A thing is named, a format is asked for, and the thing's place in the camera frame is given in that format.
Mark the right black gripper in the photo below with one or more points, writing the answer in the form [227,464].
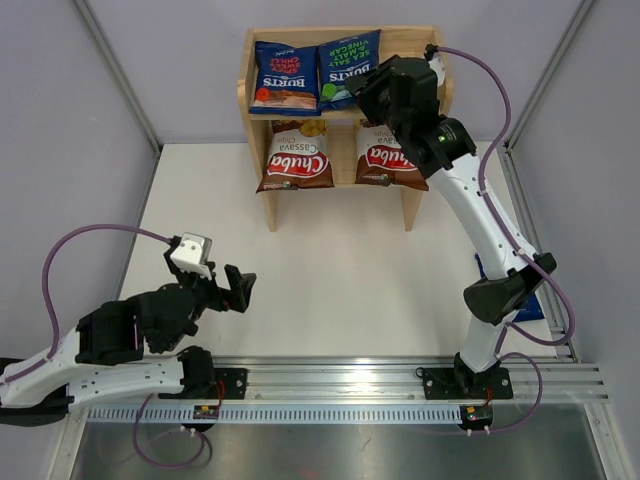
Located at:
[368,85]

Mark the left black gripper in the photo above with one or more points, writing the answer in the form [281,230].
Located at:
[240,286]

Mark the blue Burts sea salt bag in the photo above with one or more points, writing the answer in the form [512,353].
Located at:
[341,59]

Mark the Chuba cassava chips bag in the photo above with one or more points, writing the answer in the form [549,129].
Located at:
[381,161]
[297,157]

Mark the blue Burts spicy chilli bag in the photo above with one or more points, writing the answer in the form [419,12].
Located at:
[530,310]

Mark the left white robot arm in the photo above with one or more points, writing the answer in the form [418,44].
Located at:
[128,348]

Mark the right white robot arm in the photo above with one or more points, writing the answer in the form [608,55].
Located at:
[446,156]

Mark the wooden two-tier shelf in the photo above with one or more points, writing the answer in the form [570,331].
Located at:
[409,41]

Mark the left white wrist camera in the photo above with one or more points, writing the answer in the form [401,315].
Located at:
[191,255]

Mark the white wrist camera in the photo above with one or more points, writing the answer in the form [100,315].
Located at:
[191,255]
[436,63]

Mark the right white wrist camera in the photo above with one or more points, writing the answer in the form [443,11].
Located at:
[436,63]

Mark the white slotted cable duct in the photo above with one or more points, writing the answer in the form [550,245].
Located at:
[160,413]

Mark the aluminium mounting rail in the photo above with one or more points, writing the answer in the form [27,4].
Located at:
[387,379]

